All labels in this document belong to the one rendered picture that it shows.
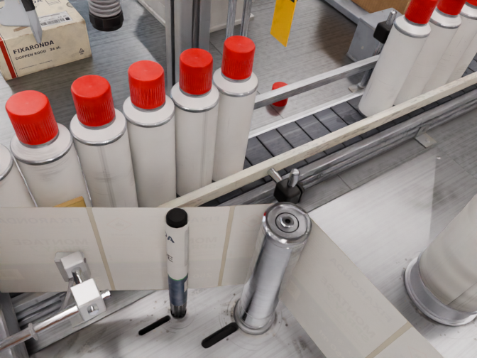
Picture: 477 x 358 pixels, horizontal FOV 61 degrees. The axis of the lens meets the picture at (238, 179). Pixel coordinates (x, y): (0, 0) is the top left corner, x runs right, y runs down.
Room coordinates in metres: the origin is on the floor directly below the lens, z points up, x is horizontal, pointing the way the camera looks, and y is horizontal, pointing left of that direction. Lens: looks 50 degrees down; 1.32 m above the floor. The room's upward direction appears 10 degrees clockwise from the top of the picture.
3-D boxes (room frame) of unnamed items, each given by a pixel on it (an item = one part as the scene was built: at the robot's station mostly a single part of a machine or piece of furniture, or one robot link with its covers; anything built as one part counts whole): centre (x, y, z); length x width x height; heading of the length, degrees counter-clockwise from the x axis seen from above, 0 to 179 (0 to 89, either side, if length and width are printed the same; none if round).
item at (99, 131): (0.27, 0.14, 0.98); 0.05 x 0.05 x 0.20
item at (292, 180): (0.34, -0.07, 0.89); 0.03 x 0.03 x 0.12; 40
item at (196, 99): (0.34, 0.06, 0.98); 0.05 x 0.05 x 0.20
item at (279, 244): (0.18, -0.04, 0.97); 0.05 x 0.05 x 0.19
